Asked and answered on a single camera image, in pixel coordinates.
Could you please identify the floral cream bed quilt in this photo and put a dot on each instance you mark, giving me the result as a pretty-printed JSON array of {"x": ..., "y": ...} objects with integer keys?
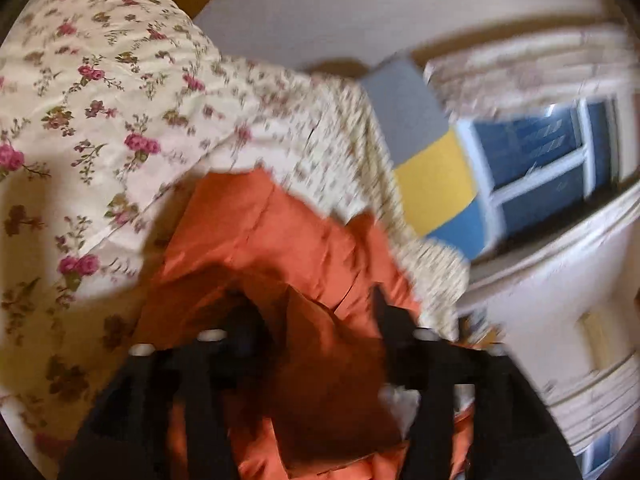
[{"x": 109, "y": 110}]

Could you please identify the orange puffer jacket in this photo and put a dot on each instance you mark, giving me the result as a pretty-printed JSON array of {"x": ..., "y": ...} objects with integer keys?
[{"x": 317, "y": 413}]

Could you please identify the floral cream curtain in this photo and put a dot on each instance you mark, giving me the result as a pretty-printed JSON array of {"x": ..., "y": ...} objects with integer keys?
[{"x": 516, "y": 76}]

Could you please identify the white framed window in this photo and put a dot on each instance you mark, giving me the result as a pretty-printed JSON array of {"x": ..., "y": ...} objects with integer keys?
[{"x": 532, "y": 169}]

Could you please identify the floral right curtain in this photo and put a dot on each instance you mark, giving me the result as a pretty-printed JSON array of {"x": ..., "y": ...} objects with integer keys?
[{"x": 569, "y": 314}]

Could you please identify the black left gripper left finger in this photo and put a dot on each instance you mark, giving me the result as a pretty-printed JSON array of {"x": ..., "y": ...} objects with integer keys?
[{"x": 125, "y": 435}]

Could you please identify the grey yellow blue headboard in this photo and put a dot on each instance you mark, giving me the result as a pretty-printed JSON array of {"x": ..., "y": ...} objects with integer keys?
[{"x": 439, "y": 192}]

